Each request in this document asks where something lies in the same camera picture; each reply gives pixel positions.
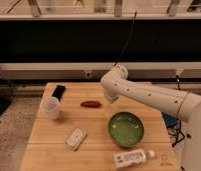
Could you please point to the black smartphone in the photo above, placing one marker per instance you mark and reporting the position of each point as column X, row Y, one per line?
column 58, row 92

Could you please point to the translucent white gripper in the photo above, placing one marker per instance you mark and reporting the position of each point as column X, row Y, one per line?
column 110, row 98

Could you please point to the green bowl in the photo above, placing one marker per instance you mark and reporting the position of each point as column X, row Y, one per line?
column 125, row 129

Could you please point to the translucent plastic cup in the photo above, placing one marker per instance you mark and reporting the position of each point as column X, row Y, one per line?
column 50, row 106

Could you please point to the blue connector box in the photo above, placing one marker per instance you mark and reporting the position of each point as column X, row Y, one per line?
column 169, row 120

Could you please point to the dark equipment at left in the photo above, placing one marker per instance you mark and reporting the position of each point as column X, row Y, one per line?
column 0, row 96

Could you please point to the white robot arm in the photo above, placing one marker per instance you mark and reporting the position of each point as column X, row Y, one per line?
column 184, row 105

